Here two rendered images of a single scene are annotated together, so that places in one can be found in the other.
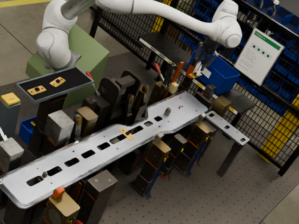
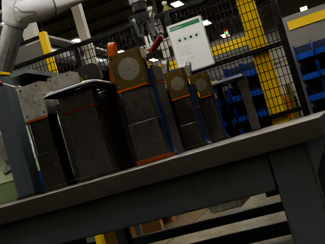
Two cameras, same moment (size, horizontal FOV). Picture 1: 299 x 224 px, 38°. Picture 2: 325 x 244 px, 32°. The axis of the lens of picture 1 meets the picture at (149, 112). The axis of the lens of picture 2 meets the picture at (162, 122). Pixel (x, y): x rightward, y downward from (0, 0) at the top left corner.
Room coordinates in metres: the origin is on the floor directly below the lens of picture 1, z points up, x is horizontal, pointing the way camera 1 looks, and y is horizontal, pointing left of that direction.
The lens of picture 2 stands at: (-0.68, 0.47, 0.71)
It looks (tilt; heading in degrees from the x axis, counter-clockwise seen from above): 3 degrees up; 349
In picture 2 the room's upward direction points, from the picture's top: 16 degrees counter-clockwise
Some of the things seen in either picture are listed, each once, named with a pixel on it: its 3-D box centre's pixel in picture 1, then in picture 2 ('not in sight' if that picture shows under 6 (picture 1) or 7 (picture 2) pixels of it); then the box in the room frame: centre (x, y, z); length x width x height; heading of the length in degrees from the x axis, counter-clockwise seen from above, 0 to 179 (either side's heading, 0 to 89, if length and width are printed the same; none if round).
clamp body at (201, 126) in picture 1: (193, 150); (210, 107); (1.98, -0.32, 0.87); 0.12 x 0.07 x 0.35; 63
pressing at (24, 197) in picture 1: (125, 137); (136, 93); (1.69, 0.06, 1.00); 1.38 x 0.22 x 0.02; 153
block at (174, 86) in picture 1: (164, 106); not in sight; (2.26, -0.07, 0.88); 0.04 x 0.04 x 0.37; 63
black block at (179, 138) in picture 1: (173, 158); (199, 114); (1.87, -0.23, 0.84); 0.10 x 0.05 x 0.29; 63
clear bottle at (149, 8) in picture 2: (256, 6); (154, 22); (2.75, -0.35, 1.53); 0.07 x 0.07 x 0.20
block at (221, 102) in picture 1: (211, 122); not in sight; (2.32, -0.39, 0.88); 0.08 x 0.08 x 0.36; 63
